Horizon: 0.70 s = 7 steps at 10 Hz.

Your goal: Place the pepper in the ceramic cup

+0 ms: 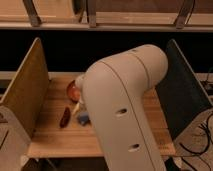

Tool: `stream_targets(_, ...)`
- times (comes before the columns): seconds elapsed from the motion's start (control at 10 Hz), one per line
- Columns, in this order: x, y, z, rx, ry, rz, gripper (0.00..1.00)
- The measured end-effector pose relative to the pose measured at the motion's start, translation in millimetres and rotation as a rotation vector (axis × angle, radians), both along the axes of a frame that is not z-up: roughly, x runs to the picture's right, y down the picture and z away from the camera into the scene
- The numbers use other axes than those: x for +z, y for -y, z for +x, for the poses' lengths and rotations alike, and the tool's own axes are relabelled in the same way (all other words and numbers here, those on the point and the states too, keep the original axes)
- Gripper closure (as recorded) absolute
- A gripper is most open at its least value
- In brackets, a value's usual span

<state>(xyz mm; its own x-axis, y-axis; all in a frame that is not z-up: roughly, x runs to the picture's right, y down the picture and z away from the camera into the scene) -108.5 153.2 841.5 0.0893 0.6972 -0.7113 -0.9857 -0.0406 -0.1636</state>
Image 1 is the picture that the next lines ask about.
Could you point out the left wooden side panel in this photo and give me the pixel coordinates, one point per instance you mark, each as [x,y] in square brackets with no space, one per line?
[23,98]

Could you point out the wooden shelf with brackets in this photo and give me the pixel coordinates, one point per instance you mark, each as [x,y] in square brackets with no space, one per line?
[108,15]

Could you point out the right dark side panel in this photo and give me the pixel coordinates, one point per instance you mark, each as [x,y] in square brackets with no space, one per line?
[182,96]

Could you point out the blue small object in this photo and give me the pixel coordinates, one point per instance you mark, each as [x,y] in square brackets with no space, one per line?
[83,118]

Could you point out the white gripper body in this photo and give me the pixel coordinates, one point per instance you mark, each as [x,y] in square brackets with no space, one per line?
[80,106]

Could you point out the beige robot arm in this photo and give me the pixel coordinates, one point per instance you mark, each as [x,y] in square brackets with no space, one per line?
[112,90]

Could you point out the dark red pepper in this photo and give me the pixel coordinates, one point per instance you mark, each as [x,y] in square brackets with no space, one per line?
[65,118]

